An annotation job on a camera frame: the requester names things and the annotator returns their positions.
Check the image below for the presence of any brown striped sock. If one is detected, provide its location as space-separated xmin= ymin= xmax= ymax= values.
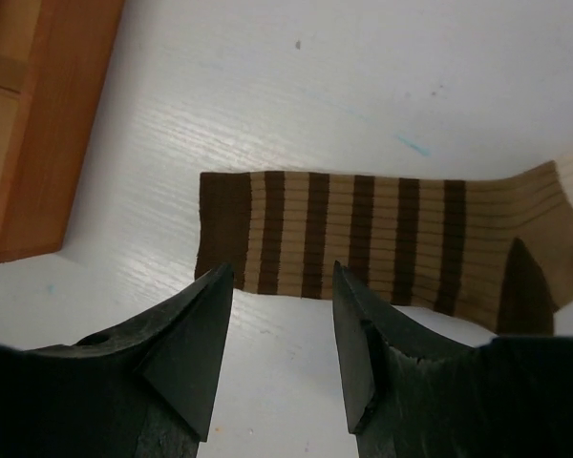
xmin=195 ymin=154 xmax=573 ymax=335

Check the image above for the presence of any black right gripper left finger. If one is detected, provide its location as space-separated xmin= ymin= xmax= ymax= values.
xmin=0 ymin=264 xmax=234 ymax=457

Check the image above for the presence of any orange wooden compartment tray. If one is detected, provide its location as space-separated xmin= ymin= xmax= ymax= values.
xmin=0 ymin=1 xmax=123 ymax=262

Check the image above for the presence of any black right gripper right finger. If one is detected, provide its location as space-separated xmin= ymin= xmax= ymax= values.
xmin=332 ymin=265 xmax=573 ymax=457

